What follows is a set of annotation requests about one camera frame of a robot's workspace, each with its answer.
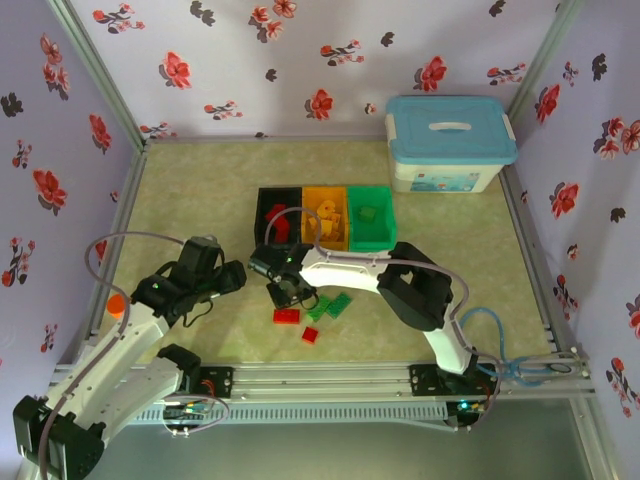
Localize aluminium rail carrying arm bases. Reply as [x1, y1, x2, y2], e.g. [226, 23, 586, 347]
[49, 349, 594, 401]

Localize black plastic bin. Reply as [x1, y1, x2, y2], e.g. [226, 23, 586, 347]
[253, 187, 305, 251]

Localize yellow plastic bin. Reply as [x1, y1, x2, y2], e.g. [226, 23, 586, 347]
[301, 186, 350, 252]

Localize green plastic bin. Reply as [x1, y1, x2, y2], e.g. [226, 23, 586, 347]
[346, 185, 399, 253]

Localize green circuit board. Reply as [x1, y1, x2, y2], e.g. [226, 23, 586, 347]
[164, 403, 214, 424]

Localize white storage box blue lid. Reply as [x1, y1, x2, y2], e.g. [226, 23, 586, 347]
[384, 95, 519, 195]

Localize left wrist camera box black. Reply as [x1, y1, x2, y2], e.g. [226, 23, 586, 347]
[178, 237, 224, 284]

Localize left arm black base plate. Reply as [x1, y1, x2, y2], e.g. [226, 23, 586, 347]
[192, 366, 235, 401]

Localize left arm grey cable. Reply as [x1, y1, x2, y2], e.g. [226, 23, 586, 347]
[38, 231, 191, 479]

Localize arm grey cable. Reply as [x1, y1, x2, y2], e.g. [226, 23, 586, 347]
[38, 231, 191, 479]
[263, 217, 501, 431]

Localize aluminium side rail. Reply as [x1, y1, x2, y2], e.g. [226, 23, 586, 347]
[499, 164, 561, 351]
[84, 144, 150, 351]

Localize aluminium rail along wall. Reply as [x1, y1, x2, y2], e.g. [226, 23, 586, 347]
[144, 133, 391, 147]

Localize grey cable loop at base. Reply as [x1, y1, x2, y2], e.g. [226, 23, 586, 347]
[162, 392, 231, 439]

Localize grey slotted cable duct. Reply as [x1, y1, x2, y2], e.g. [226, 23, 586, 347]
[127, 401, 449, 427]

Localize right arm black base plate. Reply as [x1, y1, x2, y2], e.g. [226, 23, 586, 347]
[408, 363, 501, 401]

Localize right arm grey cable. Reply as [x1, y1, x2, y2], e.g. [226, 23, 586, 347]
[263, 217, 501, 431]

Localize blue cable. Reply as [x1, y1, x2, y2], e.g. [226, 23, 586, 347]
[462, 305, 554, 387]

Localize aluminium frame post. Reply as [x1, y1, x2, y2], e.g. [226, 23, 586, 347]
[507, 0, 587, 119]
[47, 0, 149, 149]

